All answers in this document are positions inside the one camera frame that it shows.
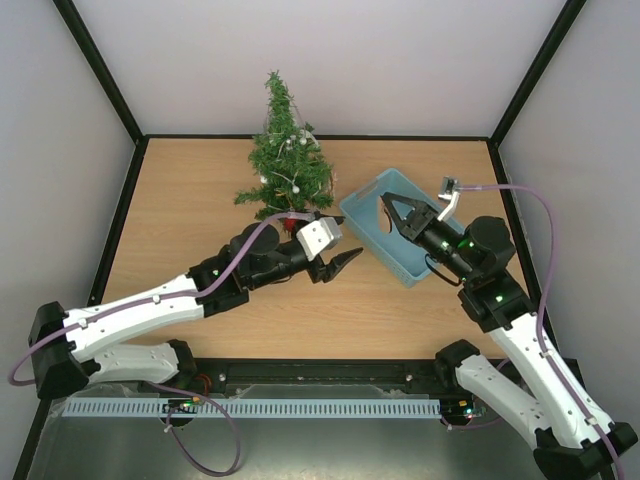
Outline light blue plastic basket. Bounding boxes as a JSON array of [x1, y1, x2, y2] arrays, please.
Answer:
[[340, 168, 469, 288]]

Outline small green christmas tree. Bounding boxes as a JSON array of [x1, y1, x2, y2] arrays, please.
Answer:
[[234, 70, 337, 226]]

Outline fairy light string white beads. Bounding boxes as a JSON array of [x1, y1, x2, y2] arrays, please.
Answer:
[[246, 110, 331, 216]]

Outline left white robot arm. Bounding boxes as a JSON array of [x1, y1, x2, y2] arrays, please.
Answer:
[[28, 217, 363, 400]]

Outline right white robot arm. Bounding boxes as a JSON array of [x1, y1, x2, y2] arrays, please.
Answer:
[[381, 192, 638, 479]]

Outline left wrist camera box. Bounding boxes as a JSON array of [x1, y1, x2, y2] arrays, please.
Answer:
[[296, 217, 343, 261]]

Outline black frame rail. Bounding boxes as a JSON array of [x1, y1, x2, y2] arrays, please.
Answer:
[[60, 356, 581, 393]]

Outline white cable duct rail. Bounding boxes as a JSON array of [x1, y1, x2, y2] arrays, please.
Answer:
[[62, 398, 441, 419]]

